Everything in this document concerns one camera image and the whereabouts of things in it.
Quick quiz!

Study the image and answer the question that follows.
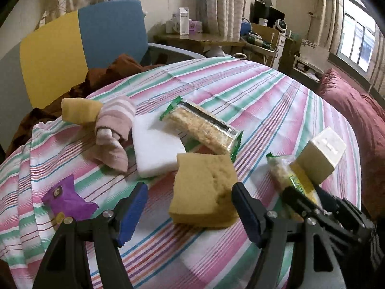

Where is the cream white box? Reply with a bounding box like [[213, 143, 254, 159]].
[[296, 127, 347, 184]]

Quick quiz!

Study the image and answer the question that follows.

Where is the barred window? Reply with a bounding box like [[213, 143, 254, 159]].
[[337, 0, 382, 73]]

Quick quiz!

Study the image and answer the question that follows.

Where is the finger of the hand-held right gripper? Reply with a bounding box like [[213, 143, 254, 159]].
[[283, 187, 324, 220], [315, 186, 343, 214]]

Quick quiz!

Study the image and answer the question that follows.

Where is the grey yellow blue armchair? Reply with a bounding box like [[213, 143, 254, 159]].
[[0, 0, 208, 154]]

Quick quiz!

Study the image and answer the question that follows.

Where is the black monitor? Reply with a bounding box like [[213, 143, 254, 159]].
[[250, 0, 286, 27]]

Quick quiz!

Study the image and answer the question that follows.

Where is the pink striped towel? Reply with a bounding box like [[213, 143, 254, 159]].
[[90, 95, 136, 173]]

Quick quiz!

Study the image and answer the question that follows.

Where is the brown cardboard box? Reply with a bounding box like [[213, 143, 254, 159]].
[[251, 22, 279, 41]]

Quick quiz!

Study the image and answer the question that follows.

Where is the wooden desk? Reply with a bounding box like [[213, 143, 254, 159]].
[[153, 33, 247, 53]]

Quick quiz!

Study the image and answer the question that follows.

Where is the green cereal bar packet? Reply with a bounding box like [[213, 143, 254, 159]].
[[159, 96, 244, 161], [266, 152, 322, 220]]

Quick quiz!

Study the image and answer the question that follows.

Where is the large yellow sponge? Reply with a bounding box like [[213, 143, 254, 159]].
[[168, 153, 241, 228]]

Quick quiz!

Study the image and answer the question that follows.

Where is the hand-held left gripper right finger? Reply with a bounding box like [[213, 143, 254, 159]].
[[231, 182, 345, 289]]

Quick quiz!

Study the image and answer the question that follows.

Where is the tall white carton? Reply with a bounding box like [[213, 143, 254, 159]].
[[179, 7, 190, 35]]

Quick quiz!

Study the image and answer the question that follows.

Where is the pink green striped tablecloth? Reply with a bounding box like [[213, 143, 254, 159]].
[[0, 57, 361, 289]]

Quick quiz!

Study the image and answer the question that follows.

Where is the white foam block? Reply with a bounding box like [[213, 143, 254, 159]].
[[132, 113, 187, 178]]

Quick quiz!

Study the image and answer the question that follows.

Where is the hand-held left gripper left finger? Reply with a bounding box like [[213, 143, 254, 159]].
[[32, 182, 149, 289]]

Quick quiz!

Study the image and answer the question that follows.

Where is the purple snack packet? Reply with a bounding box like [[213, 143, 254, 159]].
[[41, 175, 99, 221]]

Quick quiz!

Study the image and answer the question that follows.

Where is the brown blanket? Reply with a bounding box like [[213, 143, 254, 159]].
[[6, 54, 164, 157]]

